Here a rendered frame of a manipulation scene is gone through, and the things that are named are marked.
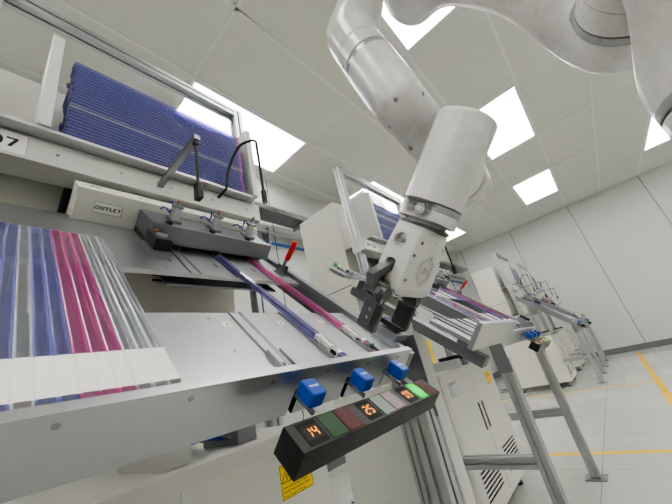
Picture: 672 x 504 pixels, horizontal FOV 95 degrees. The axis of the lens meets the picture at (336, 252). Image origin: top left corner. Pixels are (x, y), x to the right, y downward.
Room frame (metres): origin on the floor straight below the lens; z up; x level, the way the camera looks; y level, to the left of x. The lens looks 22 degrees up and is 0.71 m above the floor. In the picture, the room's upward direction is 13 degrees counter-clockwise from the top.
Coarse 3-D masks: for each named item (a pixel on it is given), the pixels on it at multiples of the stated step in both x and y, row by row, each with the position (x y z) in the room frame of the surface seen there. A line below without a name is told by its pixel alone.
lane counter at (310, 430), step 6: (312, 420) 0.41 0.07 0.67; (300, 426) 0.39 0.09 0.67; (306, 426) 0.40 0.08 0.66; (312, 426) 0.40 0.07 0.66; (318, 426) 0.41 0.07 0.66; (300, 432) 0.38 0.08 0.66; (306, 432) 0.39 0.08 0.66; (312, 432) 0.39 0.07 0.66; (318, 432) 0.40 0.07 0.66; (324, 432) 0.40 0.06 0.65; (306, 438) 0.38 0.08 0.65; (312, 438) 0.39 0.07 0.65; (318, 438) 0.39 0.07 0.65; (324, 438) 0.39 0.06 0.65; (312, 444) 0.38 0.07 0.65
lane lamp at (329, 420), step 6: (324, 414) 0.43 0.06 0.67; (330, 414) 0.43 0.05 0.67; (318, 420) 0.42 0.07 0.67; (324, 420) 0.42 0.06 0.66; (330, 420) 0.42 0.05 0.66; (336, 420) 0.43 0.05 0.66; (324, 426) 0.41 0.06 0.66; (330, 426) 0.42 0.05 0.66; (336, 426) 0.42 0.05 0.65; (342, 426) 0.43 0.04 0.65; (330, 432) 0.41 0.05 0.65; (336, 432) 0.41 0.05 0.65; (342, 432) 0.42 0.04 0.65
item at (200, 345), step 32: (160, 320) 0.42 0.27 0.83; (192, 320) 0.46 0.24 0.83; (224, 320) 0.50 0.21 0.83; (256, 320) 0.54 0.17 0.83; (288, 320) 0.59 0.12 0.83; (320, 320) 0.67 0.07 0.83; (352, 320) 0.75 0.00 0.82; (192, 352) 0.40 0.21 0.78; (224, 352) 0.43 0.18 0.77; (256, 352) 0.46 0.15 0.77; (288, 352) 0.50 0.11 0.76; (320, 352) 0.54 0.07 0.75; (352, 352) 0.60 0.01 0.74
